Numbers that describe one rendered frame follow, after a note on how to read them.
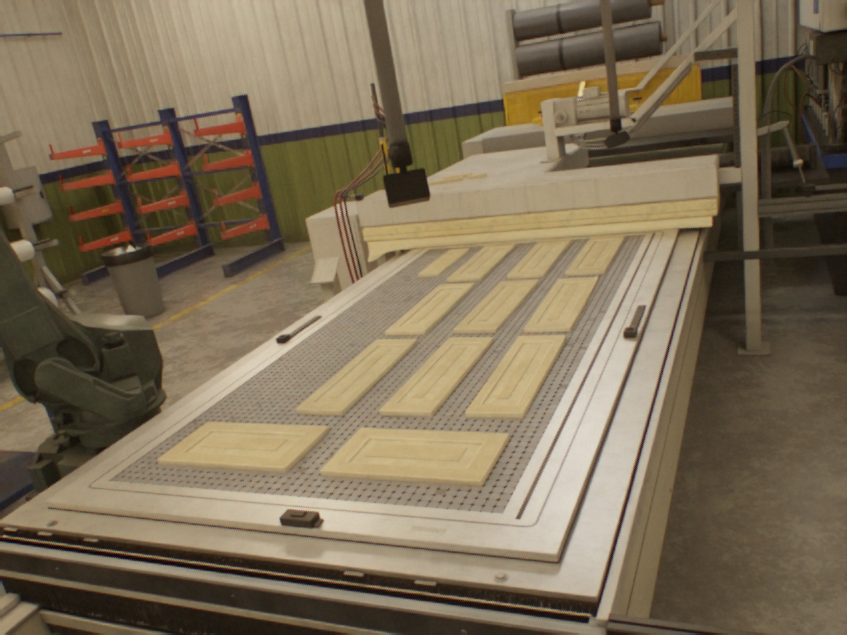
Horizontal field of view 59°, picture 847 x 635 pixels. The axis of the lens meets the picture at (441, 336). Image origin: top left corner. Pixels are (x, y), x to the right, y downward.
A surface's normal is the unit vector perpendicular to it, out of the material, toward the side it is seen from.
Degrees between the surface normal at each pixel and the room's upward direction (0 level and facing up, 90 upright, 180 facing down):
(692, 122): 90
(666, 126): 90
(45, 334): 90
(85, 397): 90
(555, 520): 0
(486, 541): 0
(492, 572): 0
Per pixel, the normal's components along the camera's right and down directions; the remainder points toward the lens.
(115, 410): 0.44, 0.24
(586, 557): -0.16, -0.93
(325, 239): -0.37, 0.37
